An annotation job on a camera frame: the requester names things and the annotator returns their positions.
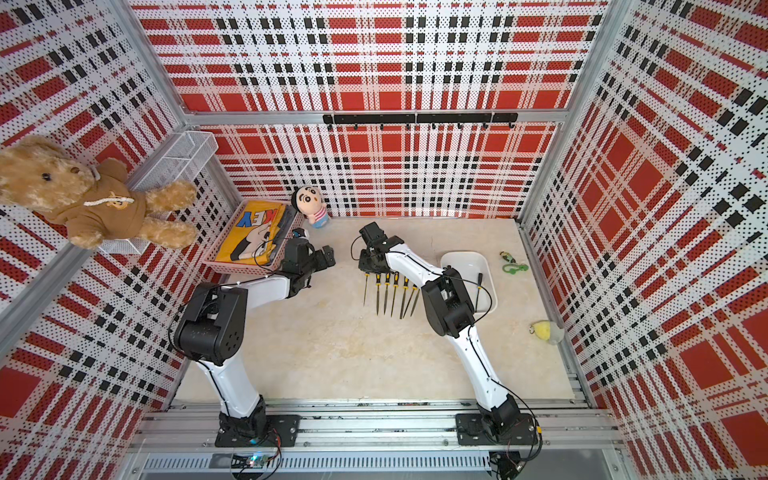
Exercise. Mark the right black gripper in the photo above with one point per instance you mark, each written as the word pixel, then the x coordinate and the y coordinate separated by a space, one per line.
pixel 364 265

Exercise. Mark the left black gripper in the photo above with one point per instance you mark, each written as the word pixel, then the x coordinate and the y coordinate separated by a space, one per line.
pixel 322 263

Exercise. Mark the black yellow file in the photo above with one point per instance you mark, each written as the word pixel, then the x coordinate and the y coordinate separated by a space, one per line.
pixel 387 284
pixel 378 292
pixel 396 280
pixel 365 288
pixel 406 290
pixel 411 296
pixel 478 284
pixel 415 301

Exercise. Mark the white plastic storage box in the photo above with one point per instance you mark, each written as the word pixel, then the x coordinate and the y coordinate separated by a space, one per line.
pixel 469 264

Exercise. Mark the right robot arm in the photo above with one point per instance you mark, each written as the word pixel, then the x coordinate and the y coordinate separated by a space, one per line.
pixel 450 313

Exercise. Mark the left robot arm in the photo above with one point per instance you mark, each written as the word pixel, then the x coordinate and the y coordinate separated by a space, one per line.
pixel 211 330

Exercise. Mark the cartoon boy plush doll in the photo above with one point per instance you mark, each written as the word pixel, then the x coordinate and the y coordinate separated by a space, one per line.
pixel 308 200

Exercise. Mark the yellow printed folded cloth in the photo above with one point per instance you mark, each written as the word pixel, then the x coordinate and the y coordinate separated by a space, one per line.
pixel 252 238

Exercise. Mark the pink perforated basket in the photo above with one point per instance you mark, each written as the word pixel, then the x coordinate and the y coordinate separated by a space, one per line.
pixel 290 221

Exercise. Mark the yellow plush ball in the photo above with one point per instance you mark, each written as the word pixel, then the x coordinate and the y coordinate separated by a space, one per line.
pixel 548 331

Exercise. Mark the small green circuit board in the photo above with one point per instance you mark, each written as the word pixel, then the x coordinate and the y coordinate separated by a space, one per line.
pixel 254 461

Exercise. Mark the brown teddy bear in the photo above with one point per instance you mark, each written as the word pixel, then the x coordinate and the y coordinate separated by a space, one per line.
pixel 92 202

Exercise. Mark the black wall hook rail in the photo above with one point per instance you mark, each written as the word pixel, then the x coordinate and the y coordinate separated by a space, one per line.
pixel 380 119

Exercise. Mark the aluminium front rail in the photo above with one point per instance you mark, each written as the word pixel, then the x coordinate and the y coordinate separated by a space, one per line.
pixel 368 425

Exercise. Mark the white wire wall basket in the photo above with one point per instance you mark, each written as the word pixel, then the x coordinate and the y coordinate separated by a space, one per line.
pixel 180 157

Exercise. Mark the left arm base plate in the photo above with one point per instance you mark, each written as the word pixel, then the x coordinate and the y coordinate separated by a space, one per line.
pixel 259 430

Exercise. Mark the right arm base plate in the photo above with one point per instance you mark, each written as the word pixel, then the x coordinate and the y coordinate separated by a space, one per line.
pixel 476 429

